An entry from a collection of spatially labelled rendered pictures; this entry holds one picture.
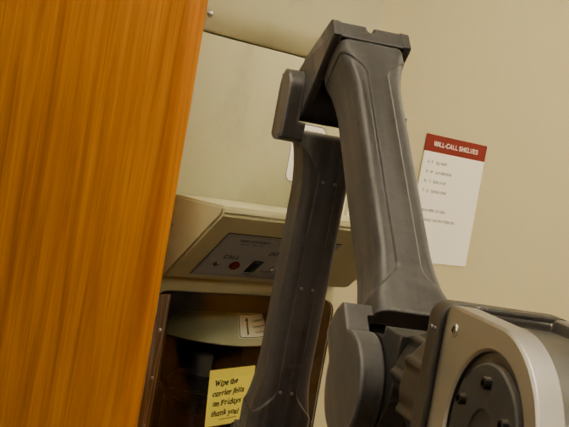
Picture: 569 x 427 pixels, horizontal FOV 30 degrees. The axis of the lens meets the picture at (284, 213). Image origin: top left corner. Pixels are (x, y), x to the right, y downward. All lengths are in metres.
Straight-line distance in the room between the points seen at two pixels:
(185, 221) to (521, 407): 0.78
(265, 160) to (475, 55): 1.06
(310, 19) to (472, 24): 0.97
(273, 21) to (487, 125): 1.12
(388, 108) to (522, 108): 1.62
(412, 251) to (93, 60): 0.63
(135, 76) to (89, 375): 0.35
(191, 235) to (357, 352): 0.56
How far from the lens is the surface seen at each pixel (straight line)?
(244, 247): 1.29
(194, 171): 1.32
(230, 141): 1.35
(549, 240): 2.69
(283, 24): 1.40
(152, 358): 1.33
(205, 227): 1.23
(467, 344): 0.59
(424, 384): 0.63
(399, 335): 0.71
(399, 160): 0.87
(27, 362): 1.39
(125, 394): 1.22
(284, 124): 1.03
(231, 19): 1.34
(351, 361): 0.73
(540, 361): 0.53
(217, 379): 1.40
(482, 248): 2.48
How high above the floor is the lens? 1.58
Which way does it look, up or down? 3 degrees down
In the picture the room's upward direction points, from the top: 10 degrees clockwise
